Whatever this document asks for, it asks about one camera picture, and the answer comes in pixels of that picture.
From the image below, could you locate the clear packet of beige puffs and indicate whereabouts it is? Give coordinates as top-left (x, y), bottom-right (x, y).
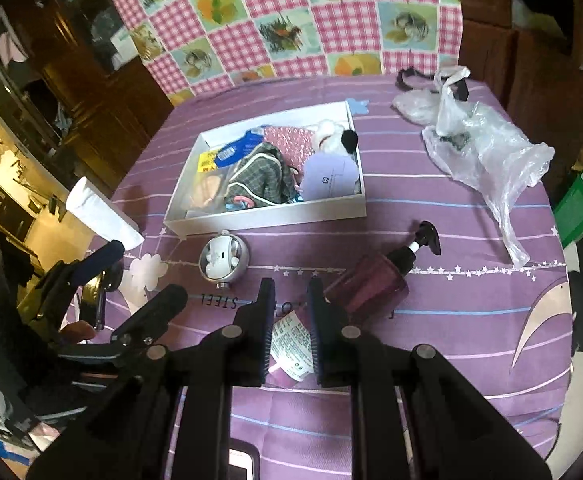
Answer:
top-left (186, 166), bottom-right (232, 213)

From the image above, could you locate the person's left hand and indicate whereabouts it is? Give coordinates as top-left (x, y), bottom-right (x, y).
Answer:
top-left (61, 321), bottom-right (97, 343)

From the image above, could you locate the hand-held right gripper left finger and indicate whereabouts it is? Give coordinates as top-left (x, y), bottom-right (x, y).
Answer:
top-left (26, 277), bottom-right (277, 480)

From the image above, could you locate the clear plastic bag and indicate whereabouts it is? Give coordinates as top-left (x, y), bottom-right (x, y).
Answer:
top-left (391, 66), bottom-right (556, 270)

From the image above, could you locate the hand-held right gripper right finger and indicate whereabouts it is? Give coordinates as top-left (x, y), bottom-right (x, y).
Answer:
top-left (306, 276), bottom-right (552, 480)

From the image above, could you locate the pink checked patchwork cloth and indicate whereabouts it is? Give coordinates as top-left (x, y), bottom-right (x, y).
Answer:
top-left (92, 0), bottom-right (465, 106)

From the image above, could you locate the grey plaid slipper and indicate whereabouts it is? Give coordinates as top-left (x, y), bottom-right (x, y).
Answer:
top-left (224, 142), bottom-right (299, 207)

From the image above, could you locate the yellow and white packet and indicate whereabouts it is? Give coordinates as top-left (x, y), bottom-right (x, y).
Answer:
top-left (196, 149), bottom-right (222, 173)

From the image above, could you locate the clear packet with white label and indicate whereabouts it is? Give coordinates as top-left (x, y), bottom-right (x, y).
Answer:
top-left (268, 310), bottom-right (317, 383)

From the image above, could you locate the blue plastic packet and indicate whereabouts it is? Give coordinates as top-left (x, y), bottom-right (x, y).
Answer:
top-left (216, 129), bottom-right (267, 166)

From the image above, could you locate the lavender round card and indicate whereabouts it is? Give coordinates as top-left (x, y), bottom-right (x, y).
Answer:
top-left (301, 152), bottom-right (361, 202)

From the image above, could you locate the dark wooden cabinet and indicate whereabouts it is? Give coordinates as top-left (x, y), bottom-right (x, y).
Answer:
top-left (1, 0), bottom-right (174, 196)
top-left (459, 0), bottom-right (583, 196)

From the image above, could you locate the pink glitter pouch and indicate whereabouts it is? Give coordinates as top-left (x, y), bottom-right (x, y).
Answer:
top-left (262, 125), bottom-right (317, 171)

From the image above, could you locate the white plush dog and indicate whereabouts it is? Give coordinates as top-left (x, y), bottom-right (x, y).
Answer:
top-left (305, 119), bottom-right (361, 157)

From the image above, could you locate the black hair tie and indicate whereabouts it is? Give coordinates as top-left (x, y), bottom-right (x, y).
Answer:
top-left (395, 66), bottom-right (472, 101)

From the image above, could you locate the white shallow box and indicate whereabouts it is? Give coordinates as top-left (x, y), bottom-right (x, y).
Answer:
top-left (164, 101), bottom-right (368, 238)

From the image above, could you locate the round steel cup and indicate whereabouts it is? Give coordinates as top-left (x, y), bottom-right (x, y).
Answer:
top-left (198, 234), bottom-right (249, 288)

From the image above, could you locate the green cardboard box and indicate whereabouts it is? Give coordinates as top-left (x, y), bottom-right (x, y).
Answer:
top-left (554, 169), bottom-right (583, 248)

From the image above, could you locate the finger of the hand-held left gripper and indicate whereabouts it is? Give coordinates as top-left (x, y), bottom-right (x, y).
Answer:
top-left (36, 240), bottom-right (124, 321)
top-left (111, 284), bottom-right (189, 348)

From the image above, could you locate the purple pump bottle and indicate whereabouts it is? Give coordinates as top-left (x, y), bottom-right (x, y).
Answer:
top-left (321, 220), bottom-right (442, 313)

